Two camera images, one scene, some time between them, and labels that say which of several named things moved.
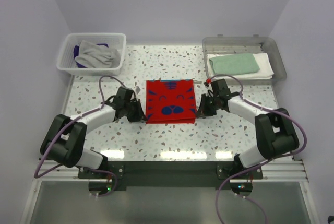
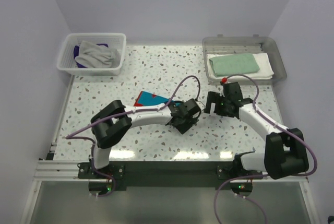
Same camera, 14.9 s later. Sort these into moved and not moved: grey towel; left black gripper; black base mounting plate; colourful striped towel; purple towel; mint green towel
Moved: left black gripper; colourful striped towel
Not moved: mint green towel; black base mounting plate; grey towel; purple towel
